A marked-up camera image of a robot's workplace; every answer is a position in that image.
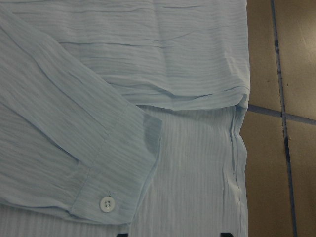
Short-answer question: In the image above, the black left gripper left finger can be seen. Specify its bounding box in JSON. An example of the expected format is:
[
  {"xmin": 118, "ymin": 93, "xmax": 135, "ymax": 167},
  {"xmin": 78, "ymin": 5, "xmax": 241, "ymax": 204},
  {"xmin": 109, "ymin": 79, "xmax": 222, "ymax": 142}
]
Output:
[{"xmin": 117, "ymin": 233, "xmax": 128, "ymax": 237}]

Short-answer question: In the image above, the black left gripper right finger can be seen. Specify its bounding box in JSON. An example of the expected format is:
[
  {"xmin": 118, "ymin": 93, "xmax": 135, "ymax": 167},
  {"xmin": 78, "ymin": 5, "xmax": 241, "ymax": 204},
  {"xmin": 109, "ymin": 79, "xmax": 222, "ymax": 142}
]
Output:
[{"xmin": 220, "ymin": 232, "xmax": 234, "ymax": 237}]

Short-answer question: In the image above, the light blue button shirt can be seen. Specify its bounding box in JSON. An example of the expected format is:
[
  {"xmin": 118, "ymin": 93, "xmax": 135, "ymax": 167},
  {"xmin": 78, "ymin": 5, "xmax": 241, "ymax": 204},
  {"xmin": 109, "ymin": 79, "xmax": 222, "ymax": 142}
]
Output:
[{"xmin": 0, "ymin": 0, "xmax": 250, "ymax": 237}]

